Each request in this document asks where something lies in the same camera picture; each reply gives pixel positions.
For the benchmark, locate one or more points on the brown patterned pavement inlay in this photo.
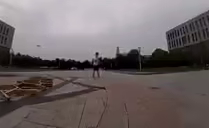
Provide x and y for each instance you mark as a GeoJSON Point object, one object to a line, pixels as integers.
{"type": "Point", "coordinates": [23, 87]}

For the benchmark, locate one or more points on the pole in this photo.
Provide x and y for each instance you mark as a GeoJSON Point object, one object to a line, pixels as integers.
{"type": "Point", "coordinates": [139, 59]}

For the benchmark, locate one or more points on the long grey building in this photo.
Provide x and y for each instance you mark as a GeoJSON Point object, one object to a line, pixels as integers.
{"type": "Point", "coordinates": [1, 40]}

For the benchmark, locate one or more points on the grey paved plaza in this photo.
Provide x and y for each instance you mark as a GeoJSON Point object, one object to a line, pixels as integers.
{"type": "Point", "coordinates": [142, 100]}

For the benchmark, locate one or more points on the row of dark trees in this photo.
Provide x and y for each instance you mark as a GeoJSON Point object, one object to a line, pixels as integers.
{"type": "Point", "coordinates": [58, 62]}

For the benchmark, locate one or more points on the white grid-window building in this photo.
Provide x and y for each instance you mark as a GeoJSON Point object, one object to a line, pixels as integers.
{"type": "Point", "coordinates": [193, 35]}

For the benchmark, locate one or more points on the person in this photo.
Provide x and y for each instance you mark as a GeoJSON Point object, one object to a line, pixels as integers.
{"type": "Point", "coordinates": [96, 64]}

